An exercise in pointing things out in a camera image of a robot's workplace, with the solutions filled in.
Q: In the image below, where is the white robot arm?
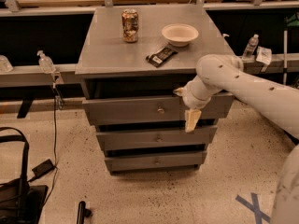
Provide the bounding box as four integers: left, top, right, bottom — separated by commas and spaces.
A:
174, 54, 299, 224

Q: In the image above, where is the grey bottom drawer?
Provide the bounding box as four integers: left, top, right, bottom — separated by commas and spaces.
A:
105, 151, 206, 172

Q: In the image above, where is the clear sanitizer pump bottle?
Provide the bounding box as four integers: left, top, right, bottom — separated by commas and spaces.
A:
37, 50, 56, 74

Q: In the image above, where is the black power adapter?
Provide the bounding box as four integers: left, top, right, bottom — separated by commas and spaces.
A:
32, 159, 55, 178

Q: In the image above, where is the black power cable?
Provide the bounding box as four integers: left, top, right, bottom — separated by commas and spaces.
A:
27, 82, 64, 207

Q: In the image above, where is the white paper bowl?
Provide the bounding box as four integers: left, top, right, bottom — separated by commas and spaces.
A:
162, 23, 199, 48

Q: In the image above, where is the clear plastic water bottle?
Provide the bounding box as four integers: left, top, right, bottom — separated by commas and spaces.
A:
242, 35, 259, 61

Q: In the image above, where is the black cylindrical handle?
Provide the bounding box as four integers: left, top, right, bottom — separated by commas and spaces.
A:
77, 201, 93, 224

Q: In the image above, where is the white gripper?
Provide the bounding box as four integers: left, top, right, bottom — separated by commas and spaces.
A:
173, 77, 221, 133

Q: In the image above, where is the grey drawer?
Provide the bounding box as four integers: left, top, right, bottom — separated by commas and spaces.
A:
96, 125, 217, 151
105, 151, 206, 172
81, 91, 235, 127

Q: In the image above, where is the grey drawer cabinet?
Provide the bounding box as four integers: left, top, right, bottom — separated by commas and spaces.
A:
75, 4, 243, 175

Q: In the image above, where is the black snack bar wrapper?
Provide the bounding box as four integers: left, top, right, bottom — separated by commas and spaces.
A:
146, 47, 177, 68

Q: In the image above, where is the white packet on ledge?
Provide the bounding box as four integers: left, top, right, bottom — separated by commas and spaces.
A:
256, 46, 272, 65

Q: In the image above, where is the black chair frame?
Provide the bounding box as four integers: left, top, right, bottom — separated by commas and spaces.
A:
0, 127, 48, 224

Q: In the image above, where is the grey top drawer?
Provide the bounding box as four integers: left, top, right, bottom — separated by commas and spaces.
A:
81, 91, 235, 127

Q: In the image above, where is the grey middle drawer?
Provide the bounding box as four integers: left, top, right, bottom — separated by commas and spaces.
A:
96, 125, 217, 151

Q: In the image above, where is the crushed soda can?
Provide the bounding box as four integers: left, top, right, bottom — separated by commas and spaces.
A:
121, 8, 139, 43

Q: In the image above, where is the clear plastic container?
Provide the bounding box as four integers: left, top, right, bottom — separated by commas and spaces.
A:
0, 55, 13, 72

